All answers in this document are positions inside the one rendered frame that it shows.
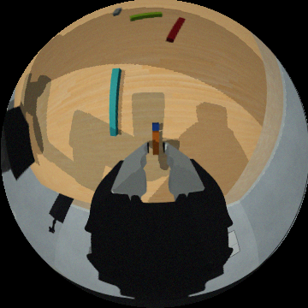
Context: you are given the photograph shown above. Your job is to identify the orange rod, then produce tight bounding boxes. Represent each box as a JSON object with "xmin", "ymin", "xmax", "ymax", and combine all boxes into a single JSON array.
[{"xmin": 152, "ymin": 131, "xmax": 159, "ymax": 155}]

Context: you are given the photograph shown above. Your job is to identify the green rectangular bar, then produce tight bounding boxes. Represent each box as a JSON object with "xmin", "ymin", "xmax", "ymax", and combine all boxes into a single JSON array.
[{"xmin": 129, "ymin": 12, "xmax": 163, "ymax": 21}]

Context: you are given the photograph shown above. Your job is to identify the turquoise rod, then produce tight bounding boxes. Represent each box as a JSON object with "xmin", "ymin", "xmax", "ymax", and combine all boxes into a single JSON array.
[{"xmin": 110, "ymin": 68, "xmax": 121, "ymax": 136}]

